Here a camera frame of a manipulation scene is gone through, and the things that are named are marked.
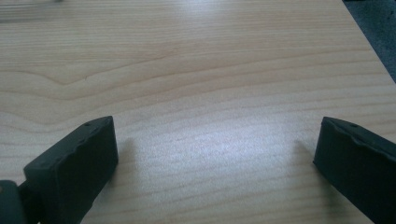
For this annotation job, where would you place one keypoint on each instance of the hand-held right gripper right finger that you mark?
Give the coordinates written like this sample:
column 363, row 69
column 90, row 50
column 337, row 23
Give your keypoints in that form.
column 358, row 168

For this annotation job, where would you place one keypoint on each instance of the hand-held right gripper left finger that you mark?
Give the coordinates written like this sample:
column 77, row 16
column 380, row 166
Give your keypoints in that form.
column 74, row 168

